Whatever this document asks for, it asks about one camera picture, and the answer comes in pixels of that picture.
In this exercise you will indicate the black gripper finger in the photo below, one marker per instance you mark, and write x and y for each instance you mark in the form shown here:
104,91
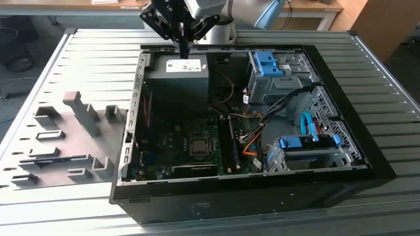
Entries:
207,23
151,17

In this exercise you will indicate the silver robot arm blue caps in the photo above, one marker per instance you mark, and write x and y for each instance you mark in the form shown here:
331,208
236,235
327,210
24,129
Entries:
223,34

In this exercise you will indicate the blue plastic drive carrier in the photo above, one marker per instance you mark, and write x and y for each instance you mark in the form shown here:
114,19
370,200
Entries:
266,59
275,70

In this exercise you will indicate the grey power supply unit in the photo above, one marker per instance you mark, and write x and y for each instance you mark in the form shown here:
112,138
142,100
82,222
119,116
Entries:
178,88

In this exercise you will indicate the grey metal drive cage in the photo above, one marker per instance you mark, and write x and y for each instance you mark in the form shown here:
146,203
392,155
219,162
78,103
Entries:
282,86

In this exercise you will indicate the silver CPU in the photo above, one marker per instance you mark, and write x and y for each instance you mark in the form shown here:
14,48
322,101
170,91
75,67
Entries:
200,146

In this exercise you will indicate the green motherboard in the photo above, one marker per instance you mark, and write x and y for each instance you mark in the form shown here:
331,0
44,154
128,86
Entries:
167,145

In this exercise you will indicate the wooden cabinet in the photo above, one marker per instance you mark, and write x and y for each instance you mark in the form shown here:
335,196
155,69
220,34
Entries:
384,24

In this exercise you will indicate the hard disk in blue carrier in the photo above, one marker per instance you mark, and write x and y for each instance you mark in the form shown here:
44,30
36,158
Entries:
290,143

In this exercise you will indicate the perforated metal disk bay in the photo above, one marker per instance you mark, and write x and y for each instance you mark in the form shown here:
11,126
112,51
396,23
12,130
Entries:
331,123

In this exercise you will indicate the grey parts rack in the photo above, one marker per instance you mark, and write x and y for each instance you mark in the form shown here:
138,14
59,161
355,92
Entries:
82,147

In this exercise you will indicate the black graphics card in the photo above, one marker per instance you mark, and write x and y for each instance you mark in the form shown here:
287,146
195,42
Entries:
194,170

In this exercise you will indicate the black PC case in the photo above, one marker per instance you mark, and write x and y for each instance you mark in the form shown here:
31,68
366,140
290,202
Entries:
230,201

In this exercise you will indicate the CPU socket metal frame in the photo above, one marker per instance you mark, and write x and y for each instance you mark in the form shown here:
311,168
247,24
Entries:
200,156

